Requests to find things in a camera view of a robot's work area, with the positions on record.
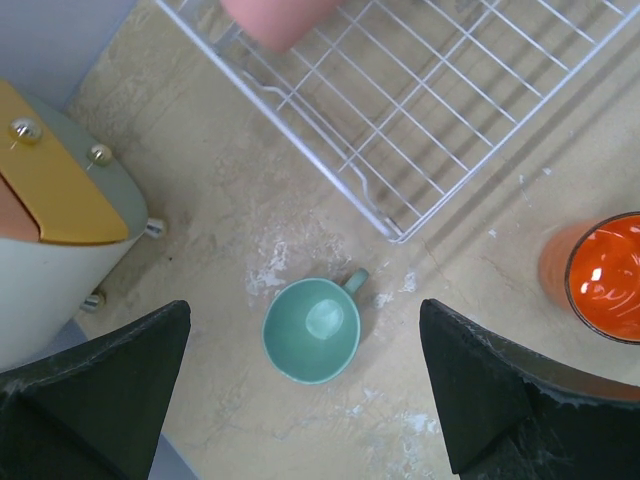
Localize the white wire dish rack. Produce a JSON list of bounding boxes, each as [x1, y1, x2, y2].
[[161, 1, 639, 243]]

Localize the round white drawer cabinet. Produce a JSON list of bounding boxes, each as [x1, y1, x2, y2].
[[1, 80, 168, 369]]

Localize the orange mug black handle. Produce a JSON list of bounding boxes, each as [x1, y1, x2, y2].
[[537, 211, 639, 345]]

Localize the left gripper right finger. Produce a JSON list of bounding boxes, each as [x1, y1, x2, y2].
[[419, 299, 639, 479]]

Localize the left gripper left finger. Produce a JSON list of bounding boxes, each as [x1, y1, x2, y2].
[[1, 300, 191, 479]]

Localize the mint green cup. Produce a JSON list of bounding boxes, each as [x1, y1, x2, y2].
[[262, 268, 369, 385]]

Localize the pink cup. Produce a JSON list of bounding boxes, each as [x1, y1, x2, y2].
[[221, 0, 343, 52]]

